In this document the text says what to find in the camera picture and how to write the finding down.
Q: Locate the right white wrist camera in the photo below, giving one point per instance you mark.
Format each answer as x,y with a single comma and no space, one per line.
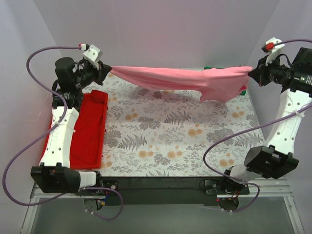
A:
272,48

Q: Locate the red plastic tray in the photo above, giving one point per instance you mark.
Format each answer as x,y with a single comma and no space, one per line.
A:
58,144

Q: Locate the red t shirt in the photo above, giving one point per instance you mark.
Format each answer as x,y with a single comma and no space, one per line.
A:
88,138

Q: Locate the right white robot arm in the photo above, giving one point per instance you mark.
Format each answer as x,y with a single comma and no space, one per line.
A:
274,158

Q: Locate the aluminium frame rail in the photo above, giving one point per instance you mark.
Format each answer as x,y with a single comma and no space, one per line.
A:
265,207

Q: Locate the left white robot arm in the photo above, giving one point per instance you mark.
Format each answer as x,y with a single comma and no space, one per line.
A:
54,174

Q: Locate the floral tablecloth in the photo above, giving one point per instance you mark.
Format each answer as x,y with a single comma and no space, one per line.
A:
170,133

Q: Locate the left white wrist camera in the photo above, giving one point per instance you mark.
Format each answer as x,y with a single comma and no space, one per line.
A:
92,54

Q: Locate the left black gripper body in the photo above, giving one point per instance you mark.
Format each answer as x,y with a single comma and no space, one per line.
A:
99,73

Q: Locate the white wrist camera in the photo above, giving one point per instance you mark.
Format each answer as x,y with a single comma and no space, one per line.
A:
272,48
92,54

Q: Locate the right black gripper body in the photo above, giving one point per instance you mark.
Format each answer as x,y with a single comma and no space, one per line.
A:
261,75

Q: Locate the folded green t shirt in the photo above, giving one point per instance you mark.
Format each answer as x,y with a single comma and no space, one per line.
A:
242,92

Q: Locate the pink t shirt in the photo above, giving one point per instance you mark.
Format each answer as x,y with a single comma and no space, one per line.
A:
214,84

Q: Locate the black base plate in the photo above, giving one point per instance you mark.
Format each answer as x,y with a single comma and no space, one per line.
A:
168,190

